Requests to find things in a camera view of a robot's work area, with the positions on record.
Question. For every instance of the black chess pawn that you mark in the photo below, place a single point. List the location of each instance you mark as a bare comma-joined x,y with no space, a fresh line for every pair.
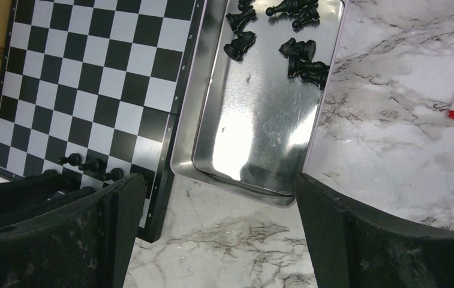
114,175
74,159
93,165

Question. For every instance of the pink tin box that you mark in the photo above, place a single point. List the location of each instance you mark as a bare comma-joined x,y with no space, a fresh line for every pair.
246,126

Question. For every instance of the black chess rook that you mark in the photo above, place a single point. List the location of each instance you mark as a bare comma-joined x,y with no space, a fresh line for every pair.
49,172

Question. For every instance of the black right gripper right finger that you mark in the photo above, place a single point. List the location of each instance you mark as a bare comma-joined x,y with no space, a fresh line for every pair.
352,244

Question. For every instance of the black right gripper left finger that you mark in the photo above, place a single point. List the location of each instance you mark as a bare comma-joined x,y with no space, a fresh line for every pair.
86,243

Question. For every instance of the black and silver chessboard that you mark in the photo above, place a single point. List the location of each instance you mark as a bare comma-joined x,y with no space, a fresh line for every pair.
104,79

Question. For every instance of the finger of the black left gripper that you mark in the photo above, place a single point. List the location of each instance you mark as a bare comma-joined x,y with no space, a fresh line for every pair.
36,195

